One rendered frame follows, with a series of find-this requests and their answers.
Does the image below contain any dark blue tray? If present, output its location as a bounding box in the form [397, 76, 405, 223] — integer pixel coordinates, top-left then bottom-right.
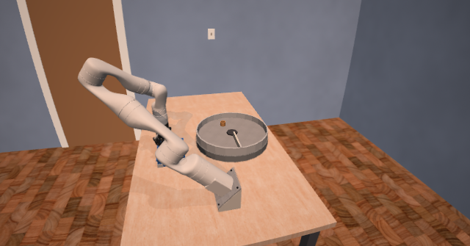
[156, 159, 166, 168]

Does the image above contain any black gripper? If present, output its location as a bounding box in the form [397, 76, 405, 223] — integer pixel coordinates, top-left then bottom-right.
[153, 123, 171, 145]

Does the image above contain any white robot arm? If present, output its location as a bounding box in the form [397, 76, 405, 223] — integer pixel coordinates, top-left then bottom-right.
[78, 58, 234, 197]

